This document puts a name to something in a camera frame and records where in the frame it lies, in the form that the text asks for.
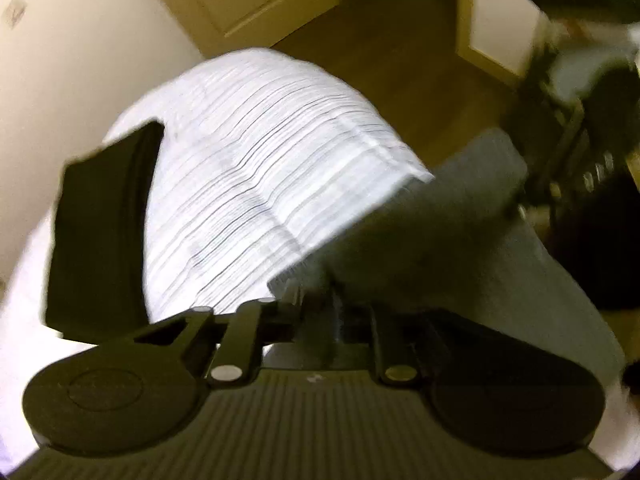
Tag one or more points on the cream cabinet door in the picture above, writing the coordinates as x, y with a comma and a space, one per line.
495, 20

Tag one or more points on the striped white bed sheet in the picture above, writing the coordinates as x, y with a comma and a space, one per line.
275, 160

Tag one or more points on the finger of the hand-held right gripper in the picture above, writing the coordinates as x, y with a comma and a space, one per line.
570, 140

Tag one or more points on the dark grey pants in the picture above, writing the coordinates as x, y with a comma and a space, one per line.
450, 240

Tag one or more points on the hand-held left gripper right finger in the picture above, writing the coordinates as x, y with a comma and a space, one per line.
385, 346

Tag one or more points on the wall light switch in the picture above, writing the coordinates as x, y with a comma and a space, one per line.
15, 10

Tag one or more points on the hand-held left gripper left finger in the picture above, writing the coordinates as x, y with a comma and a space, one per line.
250, 331

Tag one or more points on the folded black garment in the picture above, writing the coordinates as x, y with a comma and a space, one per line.
95, 240

